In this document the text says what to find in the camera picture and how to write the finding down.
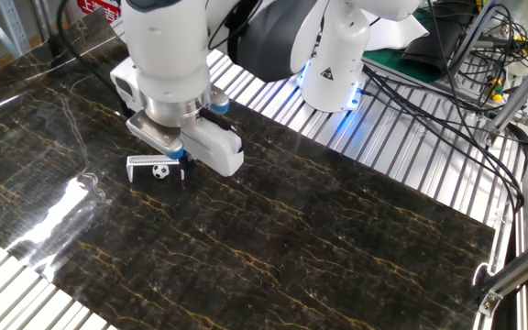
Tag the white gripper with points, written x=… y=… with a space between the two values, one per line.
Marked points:
x=213 y=146

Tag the small black white soccer ball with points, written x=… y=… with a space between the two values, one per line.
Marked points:
x=160 y=171

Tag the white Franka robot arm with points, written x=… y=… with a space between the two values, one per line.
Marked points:
x=177 y=46

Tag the white mesh toy goal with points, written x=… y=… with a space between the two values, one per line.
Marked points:
x=147 y=161

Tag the dark marble pattern mat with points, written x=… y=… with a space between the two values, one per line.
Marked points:
x=337 y=252

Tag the red and white sign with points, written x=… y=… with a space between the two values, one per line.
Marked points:
x=103 y=9

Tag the perforated steel upright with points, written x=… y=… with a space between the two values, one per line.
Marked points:
x=14 y=27

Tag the green table mat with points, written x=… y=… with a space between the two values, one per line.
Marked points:
x=397 y=64

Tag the black curved pouch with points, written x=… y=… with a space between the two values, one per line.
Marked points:
x=433 y=50

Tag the silver wrist-mounted camera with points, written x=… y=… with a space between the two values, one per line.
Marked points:
x=158 y=133

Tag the aluminium profile post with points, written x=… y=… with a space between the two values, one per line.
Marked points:
x=475 y=32
x=525 y=91

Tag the aluminium profile with corner bracket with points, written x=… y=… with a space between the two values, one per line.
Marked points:
x=520 y=270

